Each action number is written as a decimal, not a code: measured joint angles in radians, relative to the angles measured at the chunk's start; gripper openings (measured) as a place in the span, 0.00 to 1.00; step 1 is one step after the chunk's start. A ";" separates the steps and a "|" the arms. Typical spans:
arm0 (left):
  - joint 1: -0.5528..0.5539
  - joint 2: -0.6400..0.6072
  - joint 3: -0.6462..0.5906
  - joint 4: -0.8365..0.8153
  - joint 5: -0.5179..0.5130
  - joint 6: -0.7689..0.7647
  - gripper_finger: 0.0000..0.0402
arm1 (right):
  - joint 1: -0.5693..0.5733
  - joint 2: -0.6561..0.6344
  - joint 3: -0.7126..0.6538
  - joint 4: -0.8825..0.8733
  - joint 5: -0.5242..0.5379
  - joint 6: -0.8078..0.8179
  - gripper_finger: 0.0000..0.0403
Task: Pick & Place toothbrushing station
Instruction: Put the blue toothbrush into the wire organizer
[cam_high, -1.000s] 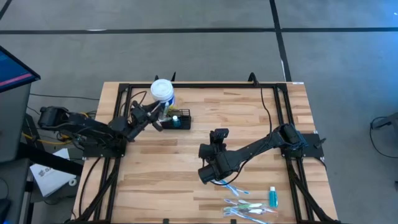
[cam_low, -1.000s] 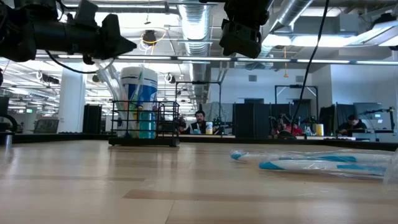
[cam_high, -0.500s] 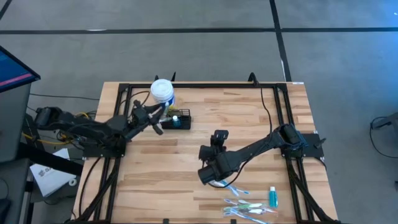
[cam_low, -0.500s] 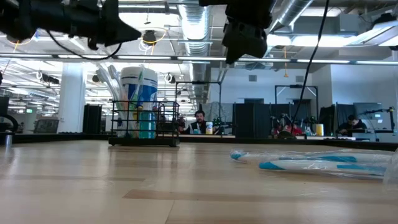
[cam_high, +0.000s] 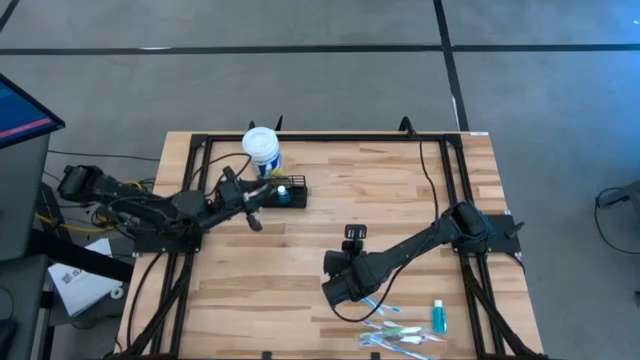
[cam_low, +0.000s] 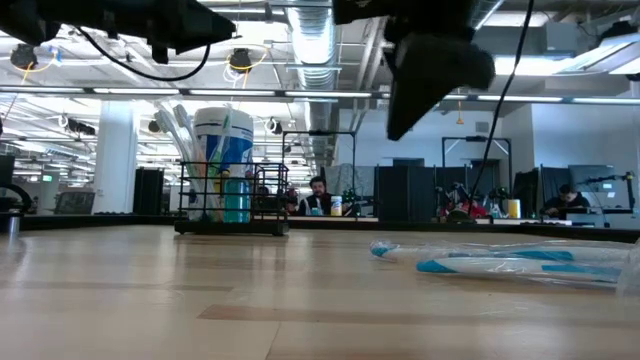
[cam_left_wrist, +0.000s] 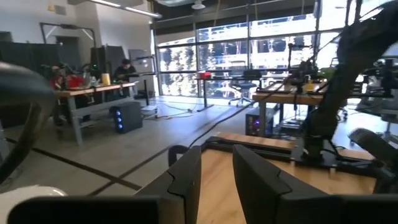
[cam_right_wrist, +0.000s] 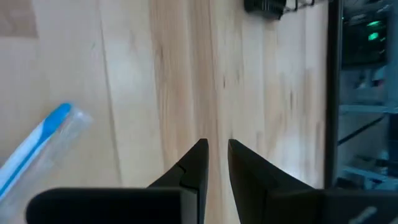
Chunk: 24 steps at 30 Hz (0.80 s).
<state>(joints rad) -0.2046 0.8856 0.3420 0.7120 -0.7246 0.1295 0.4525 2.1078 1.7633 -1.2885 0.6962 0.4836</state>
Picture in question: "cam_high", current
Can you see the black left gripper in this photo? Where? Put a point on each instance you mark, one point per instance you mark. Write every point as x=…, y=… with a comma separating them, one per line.
x=232, y=197

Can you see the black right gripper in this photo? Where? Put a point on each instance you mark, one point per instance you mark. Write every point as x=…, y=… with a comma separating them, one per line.
x=345, y=265

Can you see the orange toothbrush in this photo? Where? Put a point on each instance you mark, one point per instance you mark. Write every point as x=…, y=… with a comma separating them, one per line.
x=257, y=192

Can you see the purple toothbrush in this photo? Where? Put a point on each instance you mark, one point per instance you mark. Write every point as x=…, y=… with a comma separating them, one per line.
x=367, y=324

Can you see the green toothbrush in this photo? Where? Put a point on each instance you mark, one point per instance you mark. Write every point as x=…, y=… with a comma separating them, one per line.
x=400, y=331

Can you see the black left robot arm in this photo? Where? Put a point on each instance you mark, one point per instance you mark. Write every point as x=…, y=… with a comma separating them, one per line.
x=150, y=210

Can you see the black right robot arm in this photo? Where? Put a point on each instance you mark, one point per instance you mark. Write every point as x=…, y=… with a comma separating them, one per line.
x=415, y=245

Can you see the white blue wipes canister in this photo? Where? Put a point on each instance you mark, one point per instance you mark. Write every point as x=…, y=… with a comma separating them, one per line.
x=260, y=142

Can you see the black table clamp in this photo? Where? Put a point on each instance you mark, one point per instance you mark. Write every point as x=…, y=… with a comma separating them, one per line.
x=279, y=125
x=267, y=356
x=252, y=127
x=375, y=356

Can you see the white tape roll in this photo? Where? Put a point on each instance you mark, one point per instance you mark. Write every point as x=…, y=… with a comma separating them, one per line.
x=117, y=292

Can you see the black side stand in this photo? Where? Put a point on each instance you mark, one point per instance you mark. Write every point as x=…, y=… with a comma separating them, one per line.
x=75, y=255

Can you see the white printed booklet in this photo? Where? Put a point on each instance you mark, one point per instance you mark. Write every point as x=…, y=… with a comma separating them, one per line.
x=85, y=290

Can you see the grey monitor cabinet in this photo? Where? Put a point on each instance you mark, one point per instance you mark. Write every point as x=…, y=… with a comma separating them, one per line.
x=20, y=200

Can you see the monitor with blue screen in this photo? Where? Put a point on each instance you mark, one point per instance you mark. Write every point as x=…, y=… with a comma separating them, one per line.
x=20, y=115

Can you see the grey chair foot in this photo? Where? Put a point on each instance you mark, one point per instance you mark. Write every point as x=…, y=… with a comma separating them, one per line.
x=620, y=196

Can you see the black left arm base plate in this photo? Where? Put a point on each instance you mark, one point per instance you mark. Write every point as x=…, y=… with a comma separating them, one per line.
x=165, y=245

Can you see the black aluminium table frame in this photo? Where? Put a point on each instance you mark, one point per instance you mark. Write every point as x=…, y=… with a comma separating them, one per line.
x=350, y=137

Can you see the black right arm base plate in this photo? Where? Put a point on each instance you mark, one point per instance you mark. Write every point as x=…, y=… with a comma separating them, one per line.
x=505, y=245

